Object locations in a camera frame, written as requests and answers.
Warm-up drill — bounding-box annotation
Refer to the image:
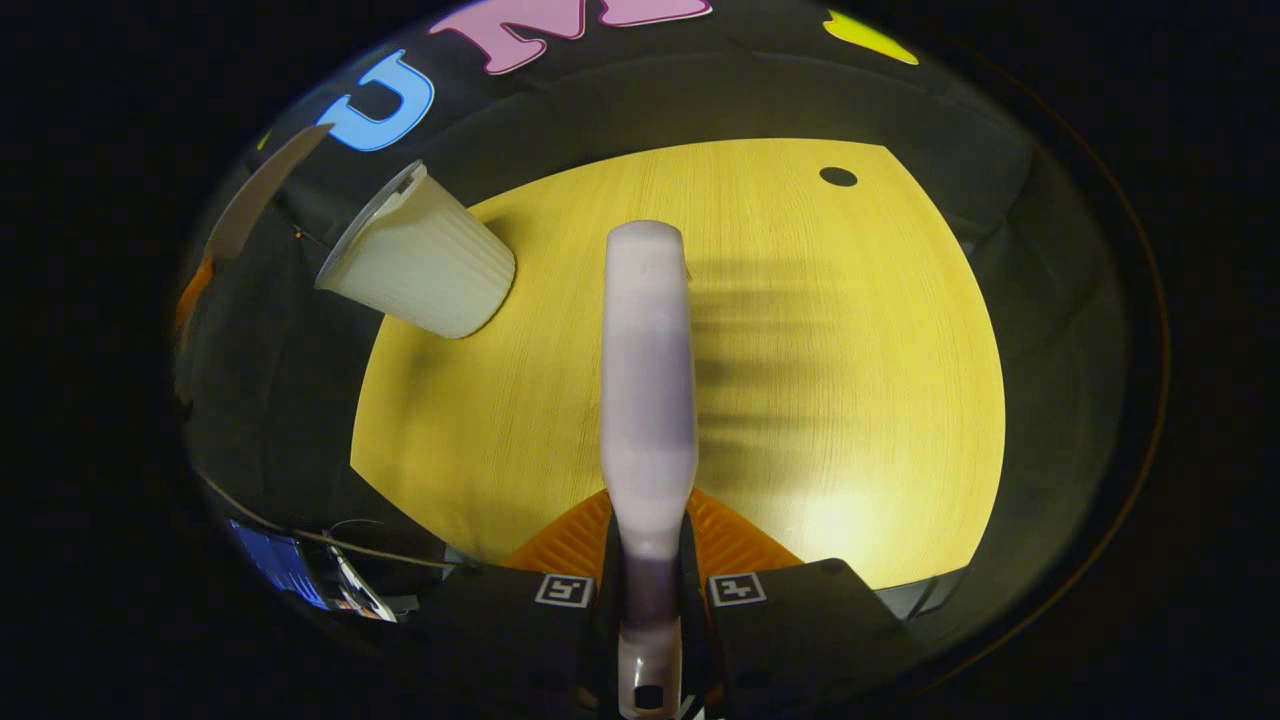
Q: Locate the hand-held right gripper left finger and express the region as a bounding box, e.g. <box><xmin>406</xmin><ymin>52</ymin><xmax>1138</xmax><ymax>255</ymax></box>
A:
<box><xmin>425</xmin><ymin>488</ymin><xmax>627</xmax><ymax>713</ymax></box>

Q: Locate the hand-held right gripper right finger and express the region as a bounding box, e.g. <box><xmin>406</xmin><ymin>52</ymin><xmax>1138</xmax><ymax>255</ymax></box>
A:
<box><xmin>679</xmin><ymin>488</ymin><xmax>923</xmax><ymax>714</ymax></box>

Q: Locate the pale pink dustpan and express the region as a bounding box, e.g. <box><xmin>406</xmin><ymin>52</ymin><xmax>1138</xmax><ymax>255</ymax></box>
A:
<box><xmin>205</xmin><ymin>122</ymin><xmax>336</xmax><ymax>263</ymax></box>

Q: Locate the white ribbed garbage bin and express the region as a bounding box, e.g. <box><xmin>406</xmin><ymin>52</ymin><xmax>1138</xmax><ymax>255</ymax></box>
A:
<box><xmin>314</xmin><ymin>160</ymin><xmax>518</xmax><ymax>340</ymax></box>

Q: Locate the pale pink small broom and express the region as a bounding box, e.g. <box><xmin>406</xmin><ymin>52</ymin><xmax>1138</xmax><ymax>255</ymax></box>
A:
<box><xmin>600</xmin><ymin>220</ymin><xmax>699</xmax><ymax>720</ymax></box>

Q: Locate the yellow wooden desktop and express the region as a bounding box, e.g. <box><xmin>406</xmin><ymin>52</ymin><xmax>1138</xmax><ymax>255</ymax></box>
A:
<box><xmin>350</xmin><ymin>138</ymin><xmax>1006</xmax><ymax>591</ymax></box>

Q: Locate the blue lit screen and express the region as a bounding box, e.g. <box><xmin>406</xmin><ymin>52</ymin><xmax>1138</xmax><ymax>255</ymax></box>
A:
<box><xmin>226</xmin><ymin>518</ymin><xmax>399</xmax><ymax>623</ymax></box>

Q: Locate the thin grey cable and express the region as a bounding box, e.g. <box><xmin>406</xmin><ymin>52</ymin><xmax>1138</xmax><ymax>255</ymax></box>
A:
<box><xmin>200</xmin><ymin>475</ymin><xmax>456</xmax><ymax>571</ymax></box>

